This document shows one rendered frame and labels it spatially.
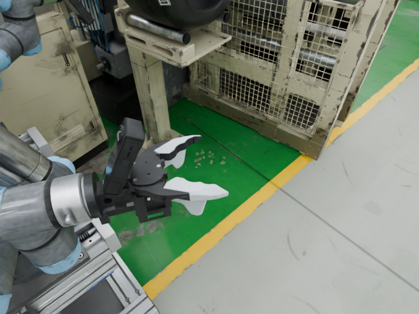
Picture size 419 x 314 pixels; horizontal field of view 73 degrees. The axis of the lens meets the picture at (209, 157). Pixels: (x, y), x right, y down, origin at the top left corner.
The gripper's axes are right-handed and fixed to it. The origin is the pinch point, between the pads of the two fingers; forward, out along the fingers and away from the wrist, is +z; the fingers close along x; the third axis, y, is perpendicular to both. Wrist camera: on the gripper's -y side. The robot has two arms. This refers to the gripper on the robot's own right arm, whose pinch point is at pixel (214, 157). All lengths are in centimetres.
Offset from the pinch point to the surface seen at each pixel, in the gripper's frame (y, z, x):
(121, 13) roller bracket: -2, -9, -108
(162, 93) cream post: 49, 5, -128
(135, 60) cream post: 25, -7, -125
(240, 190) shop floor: 97, 38, -78
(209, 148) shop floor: 91, 30, -119
